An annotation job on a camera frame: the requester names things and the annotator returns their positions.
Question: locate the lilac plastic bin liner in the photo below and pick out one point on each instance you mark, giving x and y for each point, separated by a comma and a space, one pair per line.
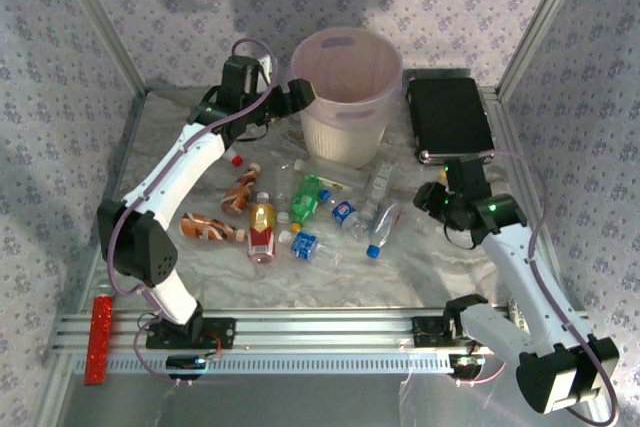
345, 72

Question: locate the black case with metal edges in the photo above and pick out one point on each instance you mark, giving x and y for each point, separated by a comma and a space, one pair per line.
450, 117

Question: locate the clear Pepsi bottle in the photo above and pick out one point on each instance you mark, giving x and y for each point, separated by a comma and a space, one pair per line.
345, 212

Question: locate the brown coffee drink bottle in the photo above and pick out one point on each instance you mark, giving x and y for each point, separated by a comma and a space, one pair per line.
242, 189
210, 228

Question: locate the small black controller board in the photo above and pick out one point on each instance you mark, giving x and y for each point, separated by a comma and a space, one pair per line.
467, 363
186, 362

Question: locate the white bottle with red cap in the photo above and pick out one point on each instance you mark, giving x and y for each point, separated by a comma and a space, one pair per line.
236, 161

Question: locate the clear bottle with blue cap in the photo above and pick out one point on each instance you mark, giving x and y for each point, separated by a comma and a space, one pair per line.
382, 227

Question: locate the gold and red drink bottle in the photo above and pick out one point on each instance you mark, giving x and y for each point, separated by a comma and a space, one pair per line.
261, 237

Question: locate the clear bottle with white cap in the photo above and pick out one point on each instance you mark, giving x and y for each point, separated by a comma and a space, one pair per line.
283, 217

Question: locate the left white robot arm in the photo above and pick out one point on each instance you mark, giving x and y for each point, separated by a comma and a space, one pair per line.
170, 172

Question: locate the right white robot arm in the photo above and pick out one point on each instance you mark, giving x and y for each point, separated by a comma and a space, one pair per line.
520, 272

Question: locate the aluminium side rail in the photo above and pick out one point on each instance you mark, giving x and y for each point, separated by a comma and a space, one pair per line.
120, 172
515, 144

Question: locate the clear bottle with blue label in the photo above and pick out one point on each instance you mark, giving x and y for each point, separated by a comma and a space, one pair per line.
304, 245

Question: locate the large clear plastic bottle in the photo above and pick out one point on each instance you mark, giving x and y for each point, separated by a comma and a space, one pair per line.
330, 172

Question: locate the aluminium frame post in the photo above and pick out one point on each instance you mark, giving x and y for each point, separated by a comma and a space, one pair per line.
541, 22
104, 22

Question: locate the small white and green bottle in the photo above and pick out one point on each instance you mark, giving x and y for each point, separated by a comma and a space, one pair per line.
382, 179

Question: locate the green soda bottle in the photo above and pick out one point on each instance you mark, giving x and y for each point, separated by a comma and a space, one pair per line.
305, 202

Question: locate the red glitter tube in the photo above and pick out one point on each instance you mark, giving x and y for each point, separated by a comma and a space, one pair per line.
99, 342

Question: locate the white ribbed waste bin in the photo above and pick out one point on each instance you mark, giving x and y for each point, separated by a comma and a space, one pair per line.
340, 142

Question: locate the horizontal aluminium base rail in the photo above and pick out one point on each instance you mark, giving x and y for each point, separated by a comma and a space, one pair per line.
325, 329

